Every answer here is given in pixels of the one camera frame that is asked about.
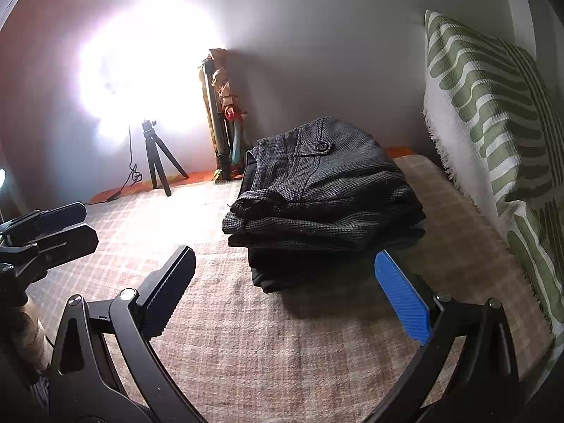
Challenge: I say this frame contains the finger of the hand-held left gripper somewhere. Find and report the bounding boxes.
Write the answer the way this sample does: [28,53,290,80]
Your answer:
[22,225,98,274]
[0,202,88,244]

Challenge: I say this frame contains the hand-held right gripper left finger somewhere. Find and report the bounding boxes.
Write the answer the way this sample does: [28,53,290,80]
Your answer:
[44,244,208,423]

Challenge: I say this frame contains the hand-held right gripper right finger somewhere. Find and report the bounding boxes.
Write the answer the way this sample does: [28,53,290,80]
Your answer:
[366,249,521,423]

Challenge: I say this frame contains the grey checked pants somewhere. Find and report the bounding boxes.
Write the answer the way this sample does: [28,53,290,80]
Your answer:
[221,117,427,250]

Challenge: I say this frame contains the person's left forearm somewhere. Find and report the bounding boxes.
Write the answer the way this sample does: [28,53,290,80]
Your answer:
[0,295,56,375]

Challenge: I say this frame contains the small black tripod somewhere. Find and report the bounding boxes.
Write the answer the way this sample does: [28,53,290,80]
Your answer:
[142,119,190,197]

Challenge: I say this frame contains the stack of folded dark clothes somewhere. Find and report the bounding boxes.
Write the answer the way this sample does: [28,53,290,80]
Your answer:
[244,150,424,294]

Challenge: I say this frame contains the beige plaid blanket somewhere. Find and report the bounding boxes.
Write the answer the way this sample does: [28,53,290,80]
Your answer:
[26,154,556,423]

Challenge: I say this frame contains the person's striped clothing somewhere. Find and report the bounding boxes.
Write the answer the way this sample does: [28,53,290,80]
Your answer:
[29,372,51,408]

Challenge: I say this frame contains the folded silver tripod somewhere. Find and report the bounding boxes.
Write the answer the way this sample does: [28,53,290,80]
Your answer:
[203,57,234,181]

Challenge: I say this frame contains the green striped white pillow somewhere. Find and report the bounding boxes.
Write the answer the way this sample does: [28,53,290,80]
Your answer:
[423,10,564,340]

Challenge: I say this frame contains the black ring light cable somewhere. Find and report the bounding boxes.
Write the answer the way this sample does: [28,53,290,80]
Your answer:
[84,125,142,206]

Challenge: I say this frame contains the round ring light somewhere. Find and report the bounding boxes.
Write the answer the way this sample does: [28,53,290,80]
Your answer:
[77,0,225,142]

